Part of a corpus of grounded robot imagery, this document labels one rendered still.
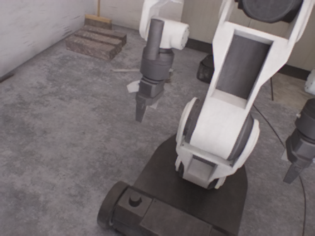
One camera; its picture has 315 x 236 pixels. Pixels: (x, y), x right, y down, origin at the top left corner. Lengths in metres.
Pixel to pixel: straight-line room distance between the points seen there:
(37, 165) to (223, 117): 1.02
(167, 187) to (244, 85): 0.59
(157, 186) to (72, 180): 0.45
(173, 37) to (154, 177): 0.63
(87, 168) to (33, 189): 0.27
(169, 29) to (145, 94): 0.19
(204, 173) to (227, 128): 0.32
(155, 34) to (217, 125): 0.26
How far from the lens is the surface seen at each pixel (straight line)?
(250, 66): 0.58
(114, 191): 0.96
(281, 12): 0.55
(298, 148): 0.66
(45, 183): 1.26
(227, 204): 1.05
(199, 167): 0.86
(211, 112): 0.57
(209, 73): 1.93
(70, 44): 2.26
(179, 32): 0.60
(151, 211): 0.93
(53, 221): 1.16
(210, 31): 2.30
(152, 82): 0.65
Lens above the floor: 1.03
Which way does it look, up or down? 42 degrees down
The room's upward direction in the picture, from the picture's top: 9 degrees clockwise
